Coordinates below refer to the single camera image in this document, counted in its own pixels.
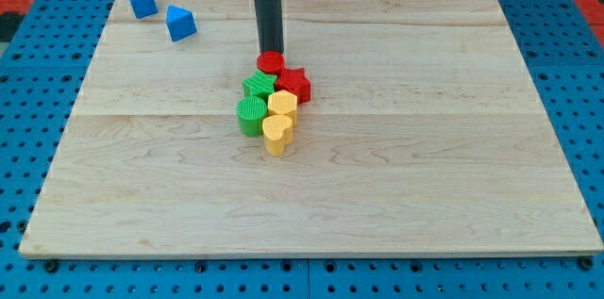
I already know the blue triangle block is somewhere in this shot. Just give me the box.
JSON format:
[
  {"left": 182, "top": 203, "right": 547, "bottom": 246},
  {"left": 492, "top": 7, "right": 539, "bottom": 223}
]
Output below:
[{"left": 166, "top": 5, "right": 197, "bottom": 42}]

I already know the yellow heart block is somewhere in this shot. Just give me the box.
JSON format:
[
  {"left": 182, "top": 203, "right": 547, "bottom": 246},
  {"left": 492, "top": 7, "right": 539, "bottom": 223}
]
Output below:
[{"left": 262, "top": 115, "right": 294, "bottom": 157}]

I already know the yellow hexagon block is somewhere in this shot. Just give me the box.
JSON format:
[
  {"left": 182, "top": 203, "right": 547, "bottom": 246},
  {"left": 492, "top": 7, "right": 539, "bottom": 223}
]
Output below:
[{"left": 267, "top": 90, "right": 298, "bottom": 125}]

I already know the red star block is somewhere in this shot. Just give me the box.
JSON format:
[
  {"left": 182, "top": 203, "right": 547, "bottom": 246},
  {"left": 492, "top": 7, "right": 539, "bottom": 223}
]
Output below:
[{"left": 275, "top": 68, "right": 311, "bottom": 104}]

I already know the green cylinder block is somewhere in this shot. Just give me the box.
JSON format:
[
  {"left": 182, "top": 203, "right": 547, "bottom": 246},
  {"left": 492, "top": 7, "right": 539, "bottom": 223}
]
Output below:
[{"left": 236, "top": 96, "right": 268, "bottom": 137}]

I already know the green star block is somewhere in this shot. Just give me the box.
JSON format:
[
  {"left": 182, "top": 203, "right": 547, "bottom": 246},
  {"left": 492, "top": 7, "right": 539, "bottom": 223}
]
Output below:
[{"left": 242, "top": 70, "right": 277, "bottom": 101}]

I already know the red cylinder block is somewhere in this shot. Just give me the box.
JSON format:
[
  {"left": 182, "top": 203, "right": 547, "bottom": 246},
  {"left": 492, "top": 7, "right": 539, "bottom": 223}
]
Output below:
[{"left": 256, "top": 51, "right": 285, "bottom": 75}]

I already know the wooden board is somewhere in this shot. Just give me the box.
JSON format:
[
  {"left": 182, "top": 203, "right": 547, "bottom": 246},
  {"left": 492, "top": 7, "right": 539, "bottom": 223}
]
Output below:
[{"left": 20, "top": 0, "right": 603, "bottom": 260}]

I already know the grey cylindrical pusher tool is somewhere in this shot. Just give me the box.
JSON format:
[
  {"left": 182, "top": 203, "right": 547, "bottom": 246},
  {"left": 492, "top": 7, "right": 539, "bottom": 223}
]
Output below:
[{"left": 254, "top": 0, "right": 284, "bottom": 54}]

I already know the blue cube block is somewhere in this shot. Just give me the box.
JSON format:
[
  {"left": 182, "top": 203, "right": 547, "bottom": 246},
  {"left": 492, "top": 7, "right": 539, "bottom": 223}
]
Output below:
[{"left": 129, "top": 0, "right": 158, "bottom": 19}]

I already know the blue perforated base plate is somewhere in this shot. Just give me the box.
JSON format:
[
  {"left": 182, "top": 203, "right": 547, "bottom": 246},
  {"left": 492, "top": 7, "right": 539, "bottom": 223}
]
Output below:
[{"left": 1, "top": 0, "right": 603, "bottom": 298}]

